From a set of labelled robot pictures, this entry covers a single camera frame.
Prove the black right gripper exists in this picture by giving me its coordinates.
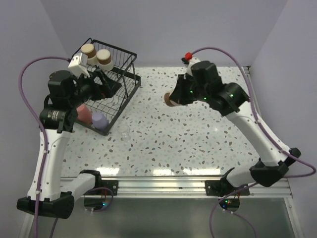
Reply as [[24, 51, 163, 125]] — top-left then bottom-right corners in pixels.
[[169, 74, 209, 105]]

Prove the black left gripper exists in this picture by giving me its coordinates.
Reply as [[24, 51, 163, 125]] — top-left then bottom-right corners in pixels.
[[68, 68, 121, 108]]

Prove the pink plastic cup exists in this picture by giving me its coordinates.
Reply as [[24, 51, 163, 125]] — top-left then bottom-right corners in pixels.
[[76, 104, 92, 124]]

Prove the purple plastic cup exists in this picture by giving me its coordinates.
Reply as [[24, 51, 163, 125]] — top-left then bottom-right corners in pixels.
[[92, 112, 109, 131]]

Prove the steel cup with cork base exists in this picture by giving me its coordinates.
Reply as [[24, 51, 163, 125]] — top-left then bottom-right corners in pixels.
[[81, 43, 99, 65]]

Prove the clear glass cup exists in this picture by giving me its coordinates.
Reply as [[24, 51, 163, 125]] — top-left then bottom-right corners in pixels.
[[118, 124, 130, 140]]

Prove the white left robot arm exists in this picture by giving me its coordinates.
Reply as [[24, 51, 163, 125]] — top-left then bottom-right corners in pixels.
[[17, 69, 121, 219]]

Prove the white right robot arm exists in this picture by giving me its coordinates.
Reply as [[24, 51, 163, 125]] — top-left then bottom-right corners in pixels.
[[164, 58, 301, 196]]

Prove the black dish rack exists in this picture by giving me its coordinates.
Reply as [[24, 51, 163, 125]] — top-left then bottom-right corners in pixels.
[[76, 38, 141, 136]]

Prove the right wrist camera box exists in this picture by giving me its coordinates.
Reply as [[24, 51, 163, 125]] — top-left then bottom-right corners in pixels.
[[181, 52, 200, 76]]

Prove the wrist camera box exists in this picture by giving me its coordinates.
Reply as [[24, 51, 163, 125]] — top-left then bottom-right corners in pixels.
[[68, 53, 90, 78], [181, 52, 200, 76]]

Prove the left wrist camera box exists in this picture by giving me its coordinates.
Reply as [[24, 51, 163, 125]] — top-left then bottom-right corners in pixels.
[[68, 53, 90, 78]]

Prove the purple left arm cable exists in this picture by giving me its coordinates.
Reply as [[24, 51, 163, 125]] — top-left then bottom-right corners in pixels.
[[19, 57, 114, 238]]

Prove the aluminium table edge rail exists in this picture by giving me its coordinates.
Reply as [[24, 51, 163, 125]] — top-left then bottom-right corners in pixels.
[[102, 175, 293, 198]]

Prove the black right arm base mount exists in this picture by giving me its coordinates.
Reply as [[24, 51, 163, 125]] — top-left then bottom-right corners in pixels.
[[205, 180, 247, 197]]

